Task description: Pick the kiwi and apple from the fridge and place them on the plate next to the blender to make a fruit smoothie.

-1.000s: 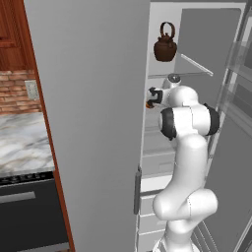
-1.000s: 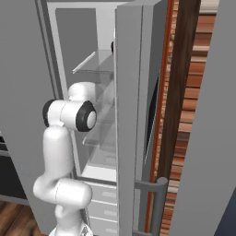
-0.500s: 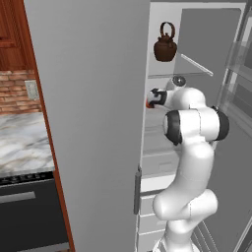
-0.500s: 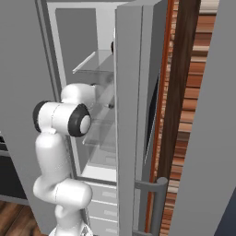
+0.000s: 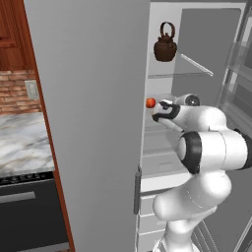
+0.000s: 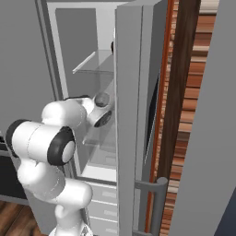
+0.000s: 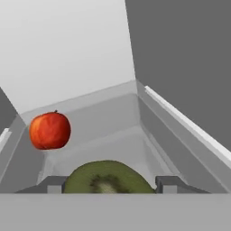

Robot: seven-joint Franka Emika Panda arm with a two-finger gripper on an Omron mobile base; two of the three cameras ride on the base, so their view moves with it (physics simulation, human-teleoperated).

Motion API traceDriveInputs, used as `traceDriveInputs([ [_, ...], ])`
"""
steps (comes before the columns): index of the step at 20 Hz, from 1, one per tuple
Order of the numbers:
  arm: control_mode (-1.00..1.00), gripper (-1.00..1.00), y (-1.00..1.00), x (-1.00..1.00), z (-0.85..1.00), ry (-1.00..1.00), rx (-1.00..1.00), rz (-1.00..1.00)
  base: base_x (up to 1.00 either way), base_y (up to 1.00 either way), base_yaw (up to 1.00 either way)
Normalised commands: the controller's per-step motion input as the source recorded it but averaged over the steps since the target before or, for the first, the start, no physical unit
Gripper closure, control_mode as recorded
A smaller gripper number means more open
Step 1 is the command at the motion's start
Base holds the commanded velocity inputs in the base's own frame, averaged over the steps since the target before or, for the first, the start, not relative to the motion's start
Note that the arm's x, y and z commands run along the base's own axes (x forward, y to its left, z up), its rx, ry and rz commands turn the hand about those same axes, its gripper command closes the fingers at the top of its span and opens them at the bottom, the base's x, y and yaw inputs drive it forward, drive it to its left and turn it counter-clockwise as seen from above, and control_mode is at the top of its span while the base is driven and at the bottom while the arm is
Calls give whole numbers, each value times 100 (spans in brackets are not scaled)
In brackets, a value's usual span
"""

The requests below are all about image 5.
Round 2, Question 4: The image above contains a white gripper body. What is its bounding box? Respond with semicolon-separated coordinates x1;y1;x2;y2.
158;118;185;134

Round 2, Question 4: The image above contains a red apple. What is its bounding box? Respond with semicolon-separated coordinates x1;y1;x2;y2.
146;97;157;109

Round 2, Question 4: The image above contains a glass fridge shelf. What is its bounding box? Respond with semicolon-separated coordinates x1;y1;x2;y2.
147;53;215;80

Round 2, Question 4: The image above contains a flat grey fridge door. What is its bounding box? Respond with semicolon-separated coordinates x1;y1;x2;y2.
23;0;152;252

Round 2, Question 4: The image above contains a fridge door with shelves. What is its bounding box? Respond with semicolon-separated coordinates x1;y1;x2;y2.
215;0;252;132

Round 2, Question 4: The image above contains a grey fridge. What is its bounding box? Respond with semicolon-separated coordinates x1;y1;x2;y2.
23;0;252;252

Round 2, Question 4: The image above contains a dark brown kettle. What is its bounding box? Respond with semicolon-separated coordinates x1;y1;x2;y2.
153;21;178;63

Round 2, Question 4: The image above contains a brown wooden side panel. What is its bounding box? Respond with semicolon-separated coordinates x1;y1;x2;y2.
21;0;77;252

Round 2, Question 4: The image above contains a black dishwasher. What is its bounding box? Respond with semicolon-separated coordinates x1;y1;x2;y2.
0;170;71;252

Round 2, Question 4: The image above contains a grey fridge door handle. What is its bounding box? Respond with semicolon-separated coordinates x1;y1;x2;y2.
133;164;143;216

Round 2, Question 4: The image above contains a white wall socket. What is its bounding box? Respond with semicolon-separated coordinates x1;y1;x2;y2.
25;80;40;101

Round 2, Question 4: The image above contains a grey dishwasher handle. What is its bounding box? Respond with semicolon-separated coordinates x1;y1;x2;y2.
0;191;36;205

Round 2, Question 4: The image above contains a wooden wall cupboard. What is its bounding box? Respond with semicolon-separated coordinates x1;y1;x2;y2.
0;0;35;72

